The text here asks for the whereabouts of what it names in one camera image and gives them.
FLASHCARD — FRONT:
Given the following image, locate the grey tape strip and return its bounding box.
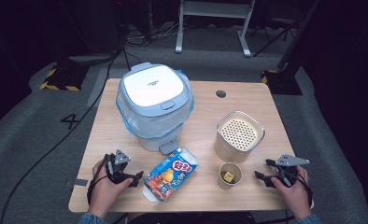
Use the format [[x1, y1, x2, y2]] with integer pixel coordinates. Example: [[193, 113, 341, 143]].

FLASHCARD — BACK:
[[73, 178, 90, 188]]

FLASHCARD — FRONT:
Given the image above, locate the right hand-held gripper cable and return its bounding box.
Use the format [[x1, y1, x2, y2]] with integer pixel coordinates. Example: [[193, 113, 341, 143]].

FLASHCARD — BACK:
[[277, 167, 315, 209]]

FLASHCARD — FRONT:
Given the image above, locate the brown paper cup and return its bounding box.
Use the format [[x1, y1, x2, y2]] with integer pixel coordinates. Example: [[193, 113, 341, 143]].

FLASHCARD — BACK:
[[218, 161, 244, 191]]

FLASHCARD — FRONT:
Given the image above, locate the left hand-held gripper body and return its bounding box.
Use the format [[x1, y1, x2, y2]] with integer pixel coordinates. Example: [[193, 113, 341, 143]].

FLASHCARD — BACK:
[[105, 148, 135, 185]]

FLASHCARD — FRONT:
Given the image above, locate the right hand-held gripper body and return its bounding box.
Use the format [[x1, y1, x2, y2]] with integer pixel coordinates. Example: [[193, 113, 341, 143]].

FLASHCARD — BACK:
[[273, 153, 311, 189]]

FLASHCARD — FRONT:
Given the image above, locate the left hand-held gripper cable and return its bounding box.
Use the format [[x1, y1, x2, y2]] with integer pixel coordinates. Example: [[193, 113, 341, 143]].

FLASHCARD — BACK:
[[86, 153, 112, 206]]

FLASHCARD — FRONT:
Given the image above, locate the blue snack packet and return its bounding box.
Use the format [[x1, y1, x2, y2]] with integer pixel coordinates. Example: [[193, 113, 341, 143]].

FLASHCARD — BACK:
[[142, 147, 200, 203]]

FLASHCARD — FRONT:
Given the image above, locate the black tripod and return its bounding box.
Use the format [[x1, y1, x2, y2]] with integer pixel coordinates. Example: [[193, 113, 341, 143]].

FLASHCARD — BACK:
[[252, 17, 300, 58]]

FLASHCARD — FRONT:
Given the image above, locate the black stand base striped tape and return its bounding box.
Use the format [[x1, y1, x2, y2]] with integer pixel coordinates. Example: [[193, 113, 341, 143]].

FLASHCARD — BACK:
[[39, 61, 90, 92]]

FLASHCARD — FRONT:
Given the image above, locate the person's right hand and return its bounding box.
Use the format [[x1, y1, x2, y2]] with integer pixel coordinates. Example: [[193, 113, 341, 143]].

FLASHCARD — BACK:
[[270, 165, 313, 221]]

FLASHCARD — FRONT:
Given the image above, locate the white pedal trash bin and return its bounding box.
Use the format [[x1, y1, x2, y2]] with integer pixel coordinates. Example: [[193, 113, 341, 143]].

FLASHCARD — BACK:
[[115, 62, 195, 156]]

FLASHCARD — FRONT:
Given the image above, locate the clear blue bin liner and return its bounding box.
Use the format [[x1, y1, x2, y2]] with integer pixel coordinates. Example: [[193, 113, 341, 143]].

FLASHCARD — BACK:
[[115, 69, 195, 140]]

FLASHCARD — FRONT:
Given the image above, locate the person's left hand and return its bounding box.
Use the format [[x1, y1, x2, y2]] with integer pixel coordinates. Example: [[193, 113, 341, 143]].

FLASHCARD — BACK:
[[88, 159, 134, 219]]

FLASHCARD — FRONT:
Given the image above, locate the tangle of floor cables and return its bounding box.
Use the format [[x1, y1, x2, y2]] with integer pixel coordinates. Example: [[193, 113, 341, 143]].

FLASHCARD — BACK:
[[122, 17, 181, 49]]

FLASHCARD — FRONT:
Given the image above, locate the yellow tea bag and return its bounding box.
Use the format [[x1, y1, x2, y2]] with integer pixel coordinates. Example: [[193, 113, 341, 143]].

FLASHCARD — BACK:
[[222, 171, 236, 184]]

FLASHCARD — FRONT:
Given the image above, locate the hand-held gripper cable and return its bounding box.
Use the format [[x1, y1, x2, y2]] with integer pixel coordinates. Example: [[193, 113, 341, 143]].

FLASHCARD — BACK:
[[277, 167, 315, 209], [86, 153, 112, 206]]

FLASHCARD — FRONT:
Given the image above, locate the white desk frame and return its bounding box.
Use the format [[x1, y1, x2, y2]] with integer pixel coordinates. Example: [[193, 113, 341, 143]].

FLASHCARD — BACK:
[[175, 0, 257, 59]]

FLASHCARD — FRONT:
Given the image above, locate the black floor cable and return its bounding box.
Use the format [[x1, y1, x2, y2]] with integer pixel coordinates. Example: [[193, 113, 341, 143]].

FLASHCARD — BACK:
[[0, 46, 134, 224]]

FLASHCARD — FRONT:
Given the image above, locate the black stand with base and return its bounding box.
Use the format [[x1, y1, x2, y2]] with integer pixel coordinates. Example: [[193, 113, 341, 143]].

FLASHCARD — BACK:
[[261, 0, 320, 96]]

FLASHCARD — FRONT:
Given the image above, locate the beige container with strainer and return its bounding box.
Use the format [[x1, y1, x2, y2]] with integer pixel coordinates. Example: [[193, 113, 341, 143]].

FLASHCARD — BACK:
[[213, 110, 266, 165]]

